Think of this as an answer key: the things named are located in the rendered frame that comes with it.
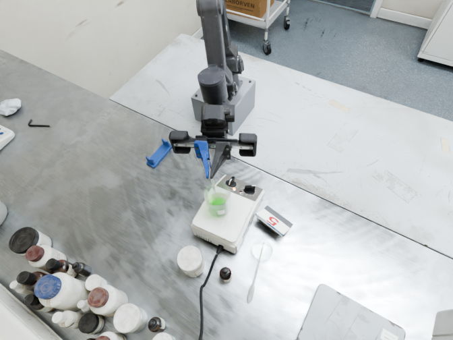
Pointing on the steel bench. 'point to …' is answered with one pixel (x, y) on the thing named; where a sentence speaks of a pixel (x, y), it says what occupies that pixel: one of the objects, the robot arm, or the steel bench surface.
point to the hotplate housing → (238, 235)
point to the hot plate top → (233, 228)
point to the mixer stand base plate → (345, 320)
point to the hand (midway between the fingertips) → (211, 163)
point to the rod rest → (159, 154)
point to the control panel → (243, 189)
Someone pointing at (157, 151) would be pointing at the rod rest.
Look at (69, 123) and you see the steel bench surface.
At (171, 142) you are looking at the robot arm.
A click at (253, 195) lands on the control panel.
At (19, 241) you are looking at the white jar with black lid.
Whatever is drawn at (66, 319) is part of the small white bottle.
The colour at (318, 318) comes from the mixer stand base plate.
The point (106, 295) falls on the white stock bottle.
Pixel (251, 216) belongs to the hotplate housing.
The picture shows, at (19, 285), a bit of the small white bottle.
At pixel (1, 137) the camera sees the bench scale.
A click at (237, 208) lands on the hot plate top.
